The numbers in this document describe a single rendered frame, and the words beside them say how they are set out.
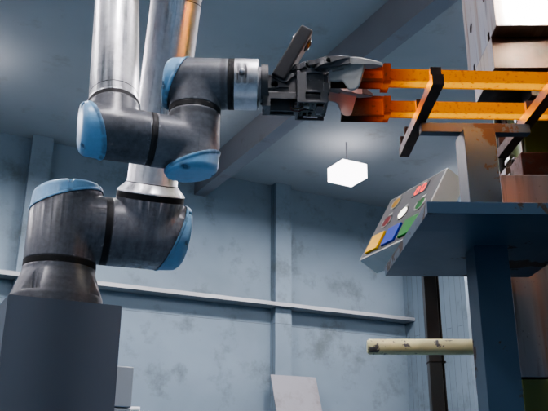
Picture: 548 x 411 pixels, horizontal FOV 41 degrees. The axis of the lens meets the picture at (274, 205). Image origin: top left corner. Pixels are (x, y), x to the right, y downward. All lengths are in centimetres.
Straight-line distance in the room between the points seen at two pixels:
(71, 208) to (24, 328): 27
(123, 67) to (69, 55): 790
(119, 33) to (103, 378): 65
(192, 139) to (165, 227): 41
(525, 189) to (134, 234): 86
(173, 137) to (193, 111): 6
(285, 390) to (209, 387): 121
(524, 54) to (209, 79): 102
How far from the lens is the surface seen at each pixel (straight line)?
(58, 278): 151
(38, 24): 871
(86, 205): 157
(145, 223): 157
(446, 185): 237
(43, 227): 156
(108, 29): 137
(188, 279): 1159
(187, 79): 126
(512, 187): 170
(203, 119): 122
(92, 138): 118
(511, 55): 203
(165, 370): 1123
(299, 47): 131
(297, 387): 1186
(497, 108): 147
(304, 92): 126
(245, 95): 126
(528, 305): 163
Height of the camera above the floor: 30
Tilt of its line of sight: 20 degrees up
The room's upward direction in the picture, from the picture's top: straight up
